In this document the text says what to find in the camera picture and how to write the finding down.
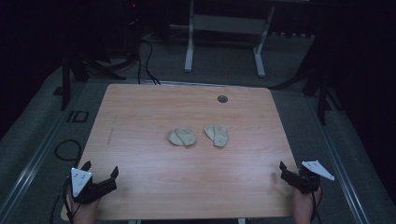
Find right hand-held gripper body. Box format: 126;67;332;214
280;160;335;194

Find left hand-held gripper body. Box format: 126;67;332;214
70;167;118;205

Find beige sock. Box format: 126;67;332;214
166;127;197;147
204;125;230;148

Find person's right hand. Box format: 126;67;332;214
292;187;322;224

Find person's left hand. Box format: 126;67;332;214
68;198;101;224

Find black metal stand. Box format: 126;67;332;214
53;50;139;112
269;60;345;126

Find left hand-held gripper cable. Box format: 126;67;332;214
49;176;78;224

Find hand-held gripper cable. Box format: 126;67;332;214
310;186;323;224
49;176;78;224

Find right hand-held gripper cable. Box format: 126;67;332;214
310;186;323;224

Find black looped floor cable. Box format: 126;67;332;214
54;139;82;162

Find metal floor rail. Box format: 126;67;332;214
0;82;87;224
304;94;372;224

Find black cables on floor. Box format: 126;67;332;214
136;36;162;86

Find white desk frame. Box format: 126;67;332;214
169;0;312;78

